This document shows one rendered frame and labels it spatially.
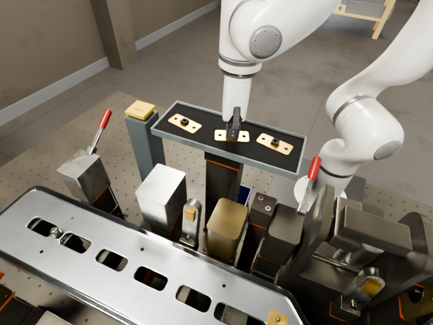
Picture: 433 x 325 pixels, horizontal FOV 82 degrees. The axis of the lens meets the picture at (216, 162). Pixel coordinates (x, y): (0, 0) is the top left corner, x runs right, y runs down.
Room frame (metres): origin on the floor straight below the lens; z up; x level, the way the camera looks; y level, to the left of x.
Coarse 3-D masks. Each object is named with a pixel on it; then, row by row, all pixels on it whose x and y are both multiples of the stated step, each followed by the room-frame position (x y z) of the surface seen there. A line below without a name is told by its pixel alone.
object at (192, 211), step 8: (192, 200) 0.32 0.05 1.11; (184, 208) 0.30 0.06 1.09; (192, 208) 0.30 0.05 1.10; (200, 208) 0.30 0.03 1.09; (184, 216) 0.30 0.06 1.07; (192, 216) 0.29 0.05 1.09; (200, 216) 0.30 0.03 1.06; (184, 224) 0.29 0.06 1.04; (192, 224) 0.29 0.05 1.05; (184, 232) 0.28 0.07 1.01; (192, 232) 0.28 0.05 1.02; (192, 240) 0.27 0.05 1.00
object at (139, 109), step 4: (132, 104) 0.58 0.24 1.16; (136, 104) 0.58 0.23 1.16; (140, 104) 0.58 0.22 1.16; (144, 104) 0.59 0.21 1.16; (148, 104) 0.59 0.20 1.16; (152, 104) 0.59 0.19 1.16; (128, 108) 0.56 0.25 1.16; (132, 108) 0.56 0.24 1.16; (136, 108) 0.57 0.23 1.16; (140, 108) 0.57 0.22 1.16; (144, 108) 0.57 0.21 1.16; (148, 108) 0.57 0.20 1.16; (152, 108) 0.57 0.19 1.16; (128, 112) 0.55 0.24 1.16; (132, 112) 0.55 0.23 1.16; (136, 112) 0.55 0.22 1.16; (140, 112) 0.55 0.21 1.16; (144, 112) 0.55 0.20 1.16; (148, 112) 0.55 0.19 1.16; (132, 116) 0.54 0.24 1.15; (136, 116) 0.54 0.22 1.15; (140, 116) 0.53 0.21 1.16; (144, 116) 0.54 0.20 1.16
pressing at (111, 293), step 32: (32, 192) 0.38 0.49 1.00; (0, 224) 0.28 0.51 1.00; (64, 224) 0.29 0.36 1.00; (96, 224) 0.30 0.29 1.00; (128, 224) 0.30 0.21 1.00; (0, 256) 0.21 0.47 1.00; (32, 256) 0.21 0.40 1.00; (64, 256) 0.21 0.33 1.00; (96, 256) 0.22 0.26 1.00; (128, 256) 0.22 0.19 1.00; (160, 256) 0.23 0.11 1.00; (192, 256) 0.23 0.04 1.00; (64, 288) 0.15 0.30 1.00; (96, 288) 0.15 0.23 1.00; (128, 288) 0.16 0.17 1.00; (192, 288) 0.17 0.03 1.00; (224, 288) 0.17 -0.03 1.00; (256, 288) 0.17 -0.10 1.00; (128, 320) 0.10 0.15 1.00; (160, 320) 0.10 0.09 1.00; (192, 320) 0.11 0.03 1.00; (288, 320) 0.12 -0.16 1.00
